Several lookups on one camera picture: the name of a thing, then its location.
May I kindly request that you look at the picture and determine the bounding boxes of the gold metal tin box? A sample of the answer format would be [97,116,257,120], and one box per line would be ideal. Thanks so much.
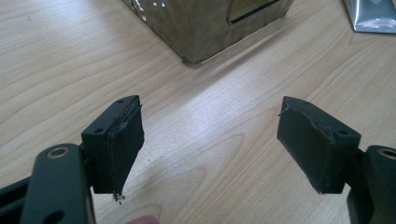
[120,0,295,66]

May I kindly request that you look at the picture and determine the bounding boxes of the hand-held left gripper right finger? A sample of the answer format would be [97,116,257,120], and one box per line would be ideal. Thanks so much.
[276,95,362,195]

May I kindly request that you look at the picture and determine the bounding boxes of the silver foil packet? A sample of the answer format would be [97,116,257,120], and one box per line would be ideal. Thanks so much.
[343,0,396,35]

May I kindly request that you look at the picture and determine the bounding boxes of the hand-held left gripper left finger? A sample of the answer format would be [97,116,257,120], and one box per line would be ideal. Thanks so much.
[80,94,146,203]

